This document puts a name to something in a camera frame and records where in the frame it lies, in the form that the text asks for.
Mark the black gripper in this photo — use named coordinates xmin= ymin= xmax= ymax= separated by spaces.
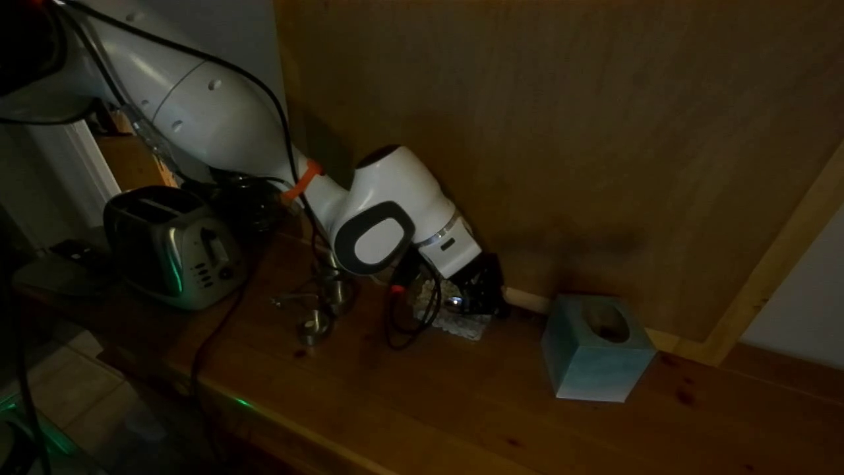
xmin=437 ymin=251 xmax=512 ymax=321

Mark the clear lunchbox with pale seeds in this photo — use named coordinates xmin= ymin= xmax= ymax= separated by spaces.
xmin=426 ymin=303 xmax=492 ymax=346

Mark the light blue square container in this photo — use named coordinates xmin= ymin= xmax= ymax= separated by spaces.
xmin=537 ymin=293 xmax=662 ymax=405

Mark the large wooden panel board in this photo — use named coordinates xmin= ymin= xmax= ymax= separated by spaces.
xmin=271 ymin=0 xmax=844 ymax=369

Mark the silver two-slot toaster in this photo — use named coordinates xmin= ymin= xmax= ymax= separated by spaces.
xmin=101 ymin=185 xmax=250 ymax=314

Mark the light wooden block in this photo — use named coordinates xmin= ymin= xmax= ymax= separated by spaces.
xmin=91 ymin=128 xmax=178 ymax=191

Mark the dark flat board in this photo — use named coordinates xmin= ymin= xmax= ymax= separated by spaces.
xmin=8 ymin=231 xmax=118 ymax=300

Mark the black toaster power cable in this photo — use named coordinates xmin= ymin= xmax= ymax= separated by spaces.
xmin=186 ymin=253 xmax=268 ymax=400

